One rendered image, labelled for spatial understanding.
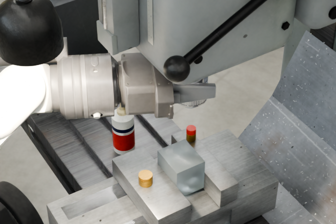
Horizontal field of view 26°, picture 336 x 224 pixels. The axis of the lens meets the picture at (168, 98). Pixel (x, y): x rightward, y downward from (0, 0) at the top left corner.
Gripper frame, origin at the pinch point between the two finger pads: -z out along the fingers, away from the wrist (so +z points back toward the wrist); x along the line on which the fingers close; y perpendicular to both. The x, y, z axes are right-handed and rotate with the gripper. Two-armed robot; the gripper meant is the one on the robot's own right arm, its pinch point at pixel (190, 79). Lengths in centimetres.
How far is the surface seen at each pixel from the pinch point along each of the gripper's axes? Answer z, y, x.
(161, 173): 3.8, 19.4, 1.2
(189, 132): -1.4, 17.1, 7.7
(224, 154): -7.7, 23.2, 8.1
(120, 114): 9.2, 21.3, 18.1
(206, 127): -28, 123, 123
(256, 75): -54, 122, 152
